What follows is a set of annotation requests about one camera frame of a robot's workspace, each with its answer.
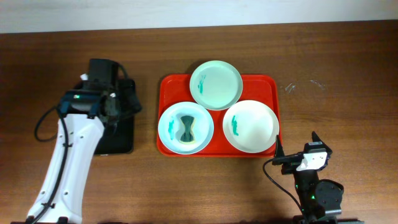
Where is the white plate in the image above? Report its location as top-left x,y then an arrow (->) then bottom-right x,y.
222,100 -> 280,154

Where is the light blue plate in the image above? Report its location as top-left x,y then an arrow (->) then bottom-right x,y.
157,101 -> 215,155

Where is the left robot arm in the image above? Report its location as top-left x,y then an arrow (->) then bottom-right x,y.
25,58 -> 142,223

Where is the black tray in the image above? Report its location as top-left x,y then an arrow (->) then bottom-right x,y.
73,78 -> 136,156

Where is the red plastic tray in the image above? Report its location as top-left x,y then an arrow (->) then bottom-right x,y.
158,74 -> 280,158

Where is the mint green plate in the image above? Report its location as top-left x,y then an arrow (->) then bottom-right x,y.
189,60 -> 243,111

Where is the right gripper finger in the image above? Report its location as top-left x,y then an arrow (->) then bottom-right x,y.
274,135 -> 285,158
312,131 -> 323,144

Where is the yellow green sponge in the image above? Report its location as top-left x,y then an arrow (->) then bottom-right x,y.
179,115 -> 195,144

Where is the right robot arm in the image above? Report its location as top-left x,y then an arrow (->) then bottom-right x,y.
272,132 -> 344,223

